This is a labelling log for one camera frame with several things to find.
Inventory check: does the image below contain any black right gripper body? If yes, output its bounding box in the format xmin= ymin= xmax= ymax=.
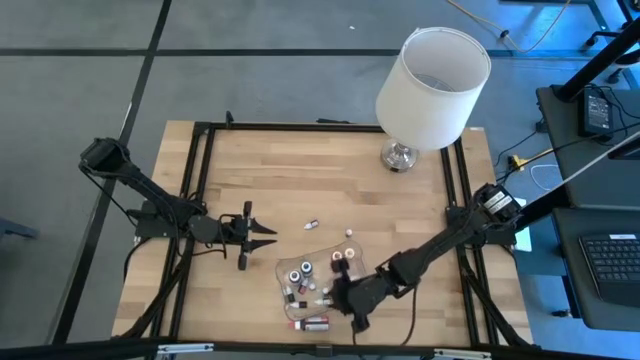
xmin=329 ymin=257 xmax=399 ymax=334

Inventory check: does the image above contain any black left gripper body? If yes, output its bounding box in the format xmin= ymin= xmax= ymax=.
xmin=219 ymin=201 xmax=254 ymax=271

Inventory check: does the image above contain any clear plastic bin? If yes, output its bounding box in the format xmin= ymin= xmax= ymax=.
xmin=274 ymin=240 xmax=369 ymax=321

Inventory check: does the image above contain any large red food coloring bottle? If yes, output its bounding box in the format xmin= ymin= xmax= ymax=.
xmin=287 ymin=314 xmax=331 ymax=333

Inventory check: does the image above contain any white shade table lamp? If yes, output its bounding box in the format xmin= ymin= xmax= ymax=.
xmin=374 ymin=26 xmax=493 ymax=174

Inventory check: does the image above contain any black beam with silver brackets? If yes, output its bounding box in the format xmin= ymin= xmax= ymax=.
xmin=0 ymin=335 xmax=640 ymax=360

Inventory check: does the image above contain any black computer keyboard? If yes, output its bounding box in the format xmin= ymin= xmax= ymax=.
xmin=578 ymin=232 xmax=640 ymax=306

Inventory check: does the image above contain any white slanted rod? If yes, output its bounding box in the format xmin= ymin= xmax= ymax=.
xmin=544 ymin=130 xmax=640 ymax=194

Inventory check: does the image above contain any black computer desk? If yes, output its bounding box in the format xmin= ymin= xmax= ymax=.
xmin=535 ymin=83 xmax=640 ymax=332

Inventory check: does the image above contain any black power adapter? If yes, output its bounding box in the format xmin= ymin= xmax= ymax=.
xmin=579 ymin=87 xmax=615 ymax=139

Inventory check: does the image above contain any black slanted pole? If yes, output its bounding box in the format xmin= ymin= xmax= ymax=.
xmin=554 ymin=19 xmax=640 ymax=101

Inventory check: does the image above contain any black office chair base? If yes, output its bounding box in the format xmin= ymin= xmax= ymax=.
xmin=582 ymin=28 xmax=640 ymax=84

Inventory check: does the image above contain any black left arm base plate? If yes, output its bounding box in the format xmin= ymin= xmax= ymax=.
xmin=127 ymin=199 xmax=206 ymax=240

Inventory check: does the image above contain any black aluminium table frame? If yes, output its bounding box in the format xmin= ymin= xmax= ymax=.
xmin=112 ymin=110 xmax=541 ymax=351

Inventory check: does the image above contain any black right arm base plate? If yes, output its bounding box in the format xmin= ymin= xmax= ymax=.
xmin=447 ymin=202 xmax=517 ymax=247

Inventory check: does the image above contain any white cable loop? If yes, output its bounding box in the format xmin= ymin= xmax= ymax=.
xmin=528 ymin=162 xmax=564 ymax=191

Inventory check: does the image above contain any orange floor cable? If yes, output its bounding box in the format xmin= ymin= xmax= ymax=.
xmin=444 ymin=0 xmax=574 ymax=54

